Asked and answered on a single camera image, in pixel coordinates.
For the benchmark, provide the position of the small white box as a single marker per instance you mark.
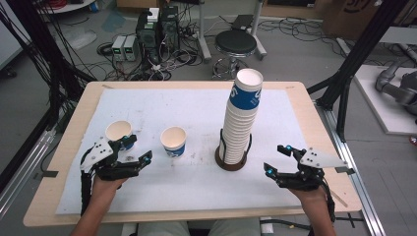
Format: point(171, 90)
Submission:
point(153, 14)

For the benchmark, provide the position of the white metal stand leg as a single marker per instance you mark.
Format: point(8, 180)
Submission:
point(203, 36)
point(259, 32)

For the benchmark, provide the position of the white table mat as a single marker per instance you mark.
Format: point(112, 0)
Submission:
point(196, 183)

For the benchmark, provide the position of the black round stool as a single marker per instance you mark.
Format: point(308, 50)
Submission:
point(235, 42)

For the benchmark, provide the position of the person's left hand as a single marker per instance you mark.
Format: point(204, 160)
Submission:
point(105, 188)

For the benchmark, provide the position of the person's right hand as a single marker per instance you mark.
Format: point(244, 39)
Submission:
point(309, 196)

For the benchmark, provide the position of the blue label paper cup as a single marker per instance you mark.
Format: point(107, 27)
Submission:
point(173, 141)
point(118, 129)

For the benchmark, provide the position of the brown cardboard box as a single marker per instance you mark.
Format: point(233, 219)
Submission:
point(354, 16)

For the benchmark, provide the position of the black metal frame post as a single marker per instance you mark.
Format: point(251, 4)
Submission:
point(42, 49)
point(357, 55)

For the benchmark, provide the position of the person's right leg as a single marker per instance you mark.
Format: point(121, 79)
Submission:
point(236, 228)

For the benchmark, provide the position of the grey bench power supply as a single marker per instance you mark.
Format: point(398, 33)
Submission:
point(118, 47)
point(131, 47)

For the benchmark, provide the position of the person's left leg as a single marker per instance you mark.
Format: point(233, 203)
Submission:
point(160, 229)

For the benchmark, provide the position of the black computer tower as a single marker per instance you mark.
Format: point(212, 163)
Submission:
point(147, 36)
point(169, 29)

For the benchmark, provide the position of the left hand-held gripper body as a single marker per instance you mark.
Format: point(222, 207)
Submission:
point(108, 165)

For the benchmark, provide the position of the aluminium floor rail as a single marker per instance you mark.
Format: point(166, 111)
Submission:
point(23, 177)
point(357, 183)

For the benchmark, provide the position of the stack of white paper cups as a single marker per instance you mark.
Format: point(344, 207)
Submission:
point(241, 124)

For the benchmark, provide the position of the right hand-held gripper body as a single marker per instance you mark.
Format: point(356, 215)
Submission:
point(305, 178)

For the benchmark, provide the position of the round dark cup base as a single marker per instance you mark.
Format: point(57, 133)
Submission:
point(229, 166)

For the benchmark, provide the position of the person's leg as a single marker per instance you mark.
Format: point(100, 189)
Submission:
point(160, 229)
point(236, 228)

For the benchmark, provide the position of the white floor board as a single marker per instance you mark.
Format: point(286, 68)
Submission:
point(380, 108)

